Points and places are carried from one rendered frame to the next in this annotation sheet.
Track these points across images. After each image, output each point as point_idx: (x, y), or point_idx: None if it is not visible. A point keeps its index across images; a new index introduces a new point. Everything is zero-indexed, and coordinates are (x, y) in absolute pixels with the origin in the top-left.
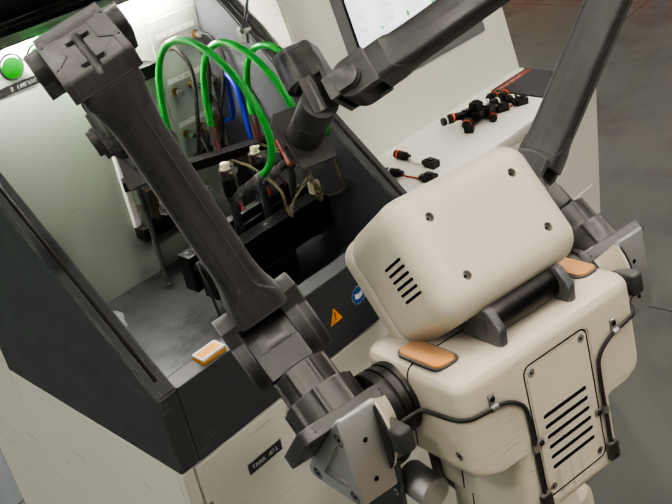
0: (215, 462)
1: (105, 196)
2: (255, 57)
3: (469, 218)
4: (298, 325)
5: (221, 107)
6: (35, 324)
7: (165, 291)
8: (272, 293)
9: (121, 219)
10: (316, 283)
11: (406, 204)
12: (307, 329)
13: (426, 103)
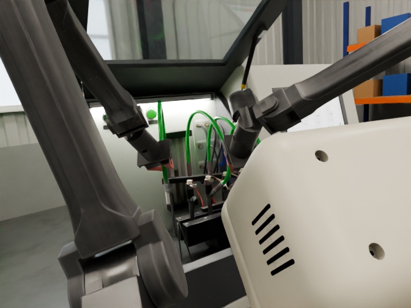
0: None
1: (155, 186)
2: (231, 123)
3: (380, 172)
4: (144, 267)
5: (218, 157)
6: None
7: (172, 238)
8: (120, 222)
9: (161, 198)
10: None
11: (290, 135)
12: (152, 275)
13: None
